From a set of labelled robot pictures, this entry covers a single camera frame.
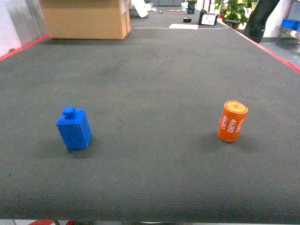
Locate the white foam piece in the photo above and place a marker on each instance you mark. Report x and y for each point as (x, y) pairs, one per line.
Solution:
(139, 8)

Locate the blue bin on far shelf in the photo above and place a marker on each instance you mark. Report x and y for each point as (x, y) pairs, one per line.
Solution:
(290, 24)

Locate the blue bottle-shaped block part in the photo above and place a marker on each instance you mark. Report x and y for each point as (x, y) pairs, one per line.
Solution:
(74, 128)

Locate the dark small box far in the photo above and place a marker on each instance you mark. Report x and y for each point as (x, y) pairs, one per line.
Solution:
(191, 6)

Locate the white flat sheet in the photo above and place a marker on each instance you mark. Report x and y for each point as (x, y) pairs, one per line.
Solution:
(183, 26)

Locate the black tape roll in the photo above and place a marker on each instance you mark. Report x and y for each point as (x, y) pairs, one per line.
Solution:
(187, 20)

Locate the orange cylindrical cap 4680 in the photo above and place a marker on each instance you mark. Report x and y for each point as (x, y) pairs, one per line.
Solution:
(231, 122)

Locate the black robot column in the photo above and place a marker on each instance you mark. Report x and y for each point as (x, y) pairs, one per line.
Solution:
(255, 26)

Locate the large cardboard box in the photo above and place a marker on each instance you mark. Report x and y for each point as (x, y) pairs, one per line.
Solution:
(86, 19)

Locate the green potted plant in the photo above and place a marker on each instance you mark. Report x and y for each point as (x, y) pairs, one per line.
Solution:
(235, 12)

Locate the black and white box device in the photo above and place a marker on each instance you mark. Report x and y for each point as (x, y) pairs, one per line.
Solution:
(206, 18)

